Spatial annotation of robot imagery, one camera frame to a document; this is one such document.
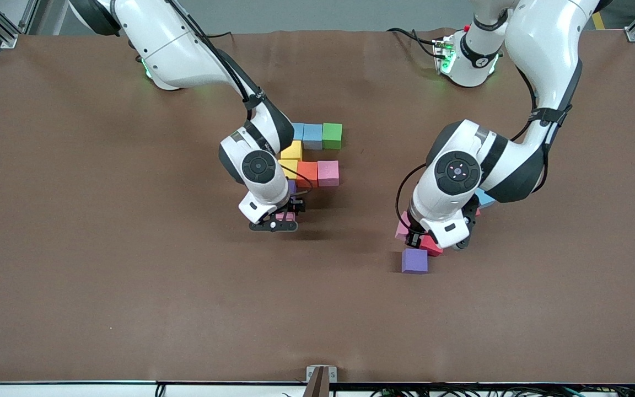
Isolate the white table edge rail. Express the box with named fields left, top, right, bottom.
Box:
left=0, top=379, right=635, bottom=397

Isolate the green foam cube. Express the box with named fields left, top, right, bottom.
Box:
left=322, top=123, right=343, bottom=151

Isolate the black base cable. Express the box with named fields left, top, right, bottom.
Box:
left=386, top=26, right=446, bottom=59

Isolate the brown table cover sheet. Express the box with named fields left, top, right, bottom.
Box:
left=0, top=28, right=635, bottom=385

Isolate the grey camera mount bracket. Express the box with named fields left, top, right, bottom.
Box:
left=305, top=365, right=338, bottom=397

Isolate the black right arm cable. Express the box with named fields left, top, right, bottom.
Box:
left=166, top=0, right=314, bottom=191

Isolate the orange foam cube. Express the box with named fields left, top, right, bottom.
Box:
left=297, top=162, right=319, bottom=188

